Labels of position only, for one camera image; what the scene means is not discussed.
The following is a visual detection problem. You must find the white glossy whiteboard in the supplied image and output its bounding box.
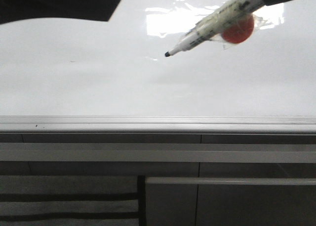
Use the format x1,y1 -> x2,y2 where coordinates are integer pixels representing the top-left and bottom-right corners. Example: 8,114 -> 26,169
0,0 -> 316,117

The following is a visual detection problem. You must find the white whiteboard marker black tip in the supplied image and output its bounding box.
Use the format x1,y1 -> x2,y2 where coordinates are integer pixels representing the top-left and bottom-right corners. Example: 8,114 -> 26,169
164,0 -> 264,57

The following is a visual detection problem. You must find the aluminium whiteboard tray rail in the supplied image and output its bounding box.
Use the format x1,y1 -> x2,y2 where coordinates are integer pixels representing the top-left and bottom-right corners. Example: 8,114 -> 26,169
0,115 -> 316,135

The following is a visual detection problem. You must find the red round magnet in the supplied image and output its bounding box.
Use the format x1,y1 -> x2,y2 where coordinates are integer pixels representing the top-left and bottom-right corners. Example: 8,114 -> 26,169
220,13 -> 266,49

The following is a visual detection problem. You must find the grey cabinet with drawers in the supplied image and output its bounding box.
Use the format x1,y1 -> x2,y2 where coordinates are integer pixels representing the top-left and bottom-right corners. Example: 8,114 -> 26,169
0,134 -> 316,226

